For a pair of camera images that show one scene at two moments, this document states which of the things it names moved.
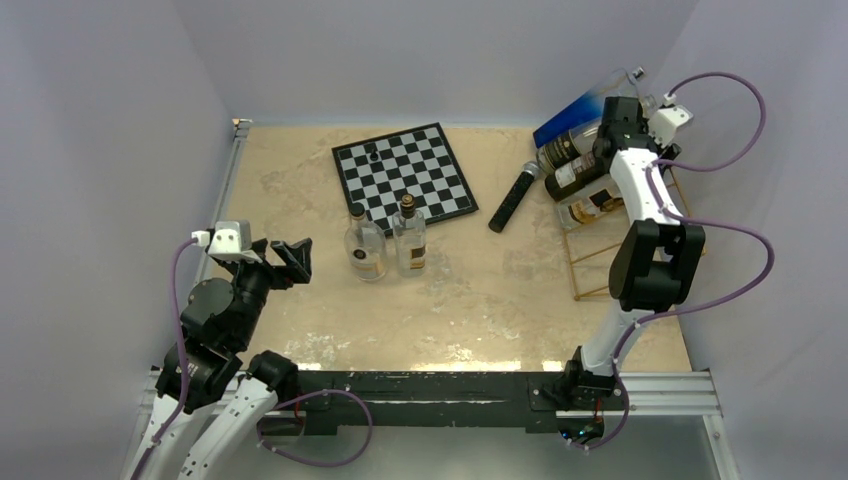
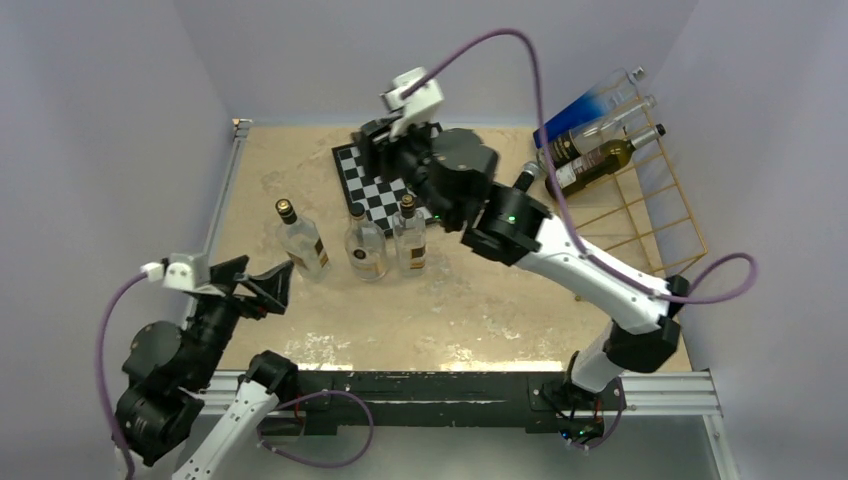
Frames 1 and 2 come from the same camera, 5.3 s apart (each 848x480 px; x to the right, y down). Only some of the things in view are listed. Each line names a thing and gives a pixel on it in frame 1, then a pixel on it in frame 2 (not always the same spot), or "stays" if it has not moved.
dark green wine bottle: (580, 172) stays
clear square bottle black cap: (409, 234) stays
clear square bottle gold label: (579, 210) to (303, 243)
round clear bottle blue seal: (365, 245) stays
